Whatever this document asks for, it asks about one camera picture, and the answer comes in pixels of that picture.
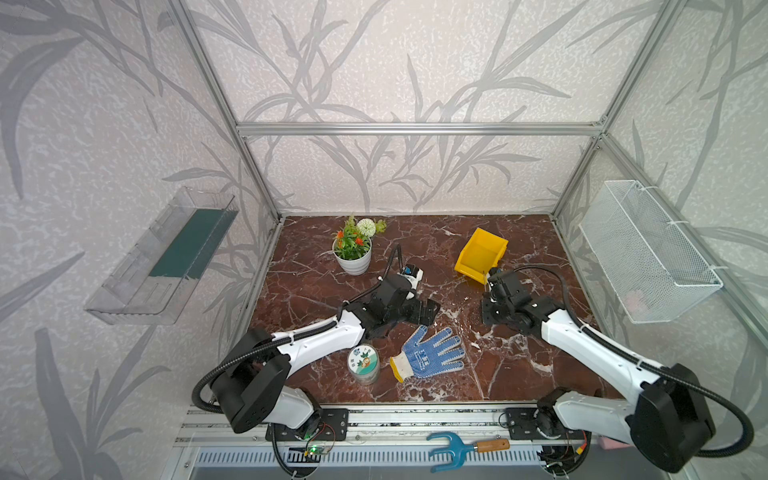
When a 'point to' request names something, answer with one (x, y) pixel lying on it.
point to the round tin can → (364, 364)
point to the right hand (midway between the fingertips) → (483, 306)
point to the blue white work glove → (432, 356)
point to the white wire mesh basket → (654, 271)
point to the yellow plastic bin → (480, 254)
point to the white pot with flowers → (352, 244)
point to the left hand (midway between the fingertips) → (428, 304)
